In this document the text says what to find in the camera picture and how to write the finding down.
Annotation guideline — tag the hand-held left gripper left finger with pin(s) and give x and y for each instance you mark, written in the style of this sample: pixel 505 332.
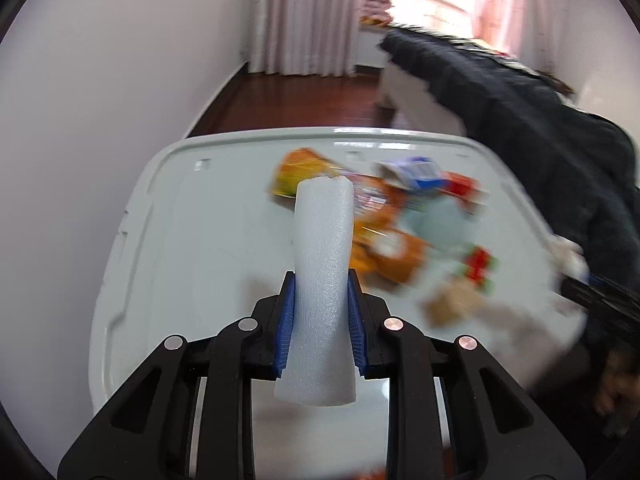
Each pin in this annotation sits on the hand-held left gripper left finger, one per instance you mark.
pixel 284 330

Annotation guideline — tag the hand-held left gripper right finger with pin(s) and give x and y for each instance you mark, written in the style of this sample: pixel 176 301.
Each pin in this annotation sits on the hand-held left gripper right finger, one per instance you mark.
pixel 357 330

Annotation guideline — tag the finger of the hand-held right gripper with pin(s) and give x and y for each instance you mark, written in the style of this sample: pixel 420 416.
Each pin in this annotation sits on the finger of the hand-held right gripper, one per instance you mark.
pixel 605 300

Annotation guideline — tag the white foam tube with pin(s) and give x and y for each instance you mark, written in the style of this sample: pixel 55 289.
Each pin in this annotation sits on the white foam tube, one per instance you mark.
pixel 322 270

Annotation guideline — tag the orange snack bag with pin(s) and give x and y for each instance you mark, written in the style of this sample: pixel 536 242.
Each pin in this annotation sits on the orange snack bag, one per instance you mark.
pixel 390 255

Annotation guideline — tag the brown cardboard piece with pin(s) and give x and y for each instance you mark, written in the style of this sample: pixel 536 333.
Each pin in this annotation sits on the brown cardboard piece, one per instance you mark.
pixel 450 305

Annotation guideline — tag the red green wrapper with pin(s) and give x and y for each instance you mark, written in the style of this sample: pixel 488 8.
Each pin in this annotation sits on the red green wrapper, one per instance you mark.
pixel 477 265

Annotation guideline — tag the translucent plastic cup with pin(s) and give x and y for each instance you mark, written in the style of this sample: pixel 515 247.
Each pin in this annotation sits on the translucent plastic cup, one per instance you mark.
pixel 440 222

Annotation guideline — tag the yellow orange snack wrapper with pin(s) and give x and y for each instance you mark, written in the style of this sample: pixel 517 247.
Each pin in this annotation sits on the yellow orange snack wrapper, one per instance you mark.
pixel 295 172

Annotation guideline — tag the blue white carton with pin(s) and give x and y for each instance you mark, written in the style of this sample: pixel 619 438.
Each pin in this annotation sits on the blue white carton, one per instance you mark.
pixel 415 172

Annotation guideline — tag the red snack wrapper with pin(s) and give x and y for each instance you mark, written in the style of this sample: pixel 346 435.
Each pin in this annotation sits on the red snack wrapper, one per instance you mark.
pixel 460 185

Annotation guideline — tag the person's right hand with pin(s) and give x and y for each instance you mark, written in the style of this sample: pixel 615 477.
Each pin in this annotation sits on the person's right hand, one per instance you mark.
pixel 615 380

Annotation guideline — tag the dark fleece blanket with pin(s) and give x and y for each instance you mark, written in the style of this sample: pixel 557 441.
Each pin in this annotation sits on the dark fleece blanket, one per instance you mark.
pixel 525 110

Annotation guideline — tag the white bed base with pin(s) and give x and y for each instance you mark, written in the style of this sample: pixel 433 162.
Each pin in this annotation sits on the white bed base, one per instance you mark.
pixel 415 95

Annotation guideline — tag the pink curtain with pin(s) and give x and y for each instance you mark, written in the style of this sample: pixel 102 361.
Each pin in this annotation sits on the pink curtain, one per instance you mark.
pixel 510 5

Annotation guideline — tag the white patterned curtain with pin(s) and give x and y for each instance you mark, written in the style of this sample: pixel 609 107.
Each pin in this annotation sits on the white patterned curtain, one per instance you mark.
pixel 305 15

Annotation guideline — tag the pink folded quilt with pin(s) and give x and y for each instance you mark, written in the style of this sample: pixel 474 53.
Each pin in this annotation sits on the pink folded quilt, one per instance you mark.
pixel 376 5

